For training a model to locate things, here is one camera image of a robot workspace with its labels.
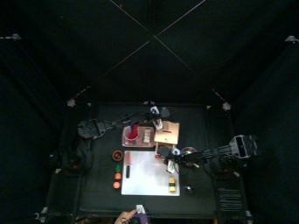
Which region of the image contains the yellow black sponge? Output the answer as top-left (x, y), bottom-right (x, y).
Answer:
top-left (166, 176), bottom-right (177, 193)

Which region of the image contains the pink plastic tray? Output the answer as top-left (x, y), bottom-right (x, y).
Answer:
top-left (121, 125), bottom-right (156, 149)

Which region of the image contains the red rimmed round lid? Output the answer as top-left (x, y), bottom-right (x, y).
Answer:
top-left (110, 149), bottom-right (125, 162)

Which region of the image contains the red wooden drawer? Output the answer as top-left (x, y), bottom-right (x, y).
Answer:
top-left (153, 142), bottom-right (174, 160)

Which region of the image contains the person's bare hand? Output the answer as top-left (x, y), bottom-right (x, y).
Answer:
top-left (114, 209), bottom-right (137, 224)

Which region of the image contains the white ice cube tray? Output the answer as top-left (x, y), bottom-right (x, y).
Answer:
top-left (142, 129), bottom-right (153, 144)

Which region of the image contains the purple white object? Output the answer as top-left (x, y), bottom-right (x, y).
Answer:
top-left (133, 204), bottom-right (152, 224)

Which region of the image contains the metal table corner bracket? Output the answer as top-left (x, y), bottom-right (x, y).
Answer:
top-left (241, 209), bottom-right (254, 224)
top-left (33, 206), bottom-right (50, 223)

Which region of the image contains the thin diagonal cord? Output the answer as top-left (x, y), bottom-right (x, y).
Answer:
top-left (70, 0), bottom-right (206, 100)
top-left (106, 0), bottom-right (226, 103)

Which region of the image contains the silver metal bowl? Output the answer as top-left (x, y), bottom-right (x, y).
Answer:
top-left (180, 146), bottom-right (198, 156)

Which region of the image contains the white cutting board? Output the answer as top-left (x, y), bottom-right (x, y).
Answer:
top-left (120, 150), bottom-right (181, 197)

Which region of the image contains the white printed label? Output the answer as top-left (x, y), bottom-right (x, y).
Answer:
top-left (217, 187), bottom-right (245, 213)

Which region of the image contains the toy knife black handle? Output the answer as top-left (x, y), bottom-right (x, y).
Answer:
top-left (124, 151), bottom-right (132, 179)

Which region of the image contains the small dark round bowl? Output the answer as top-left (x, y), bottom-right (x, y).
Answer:
top-left (181, 183), bottom-right (194, 195)

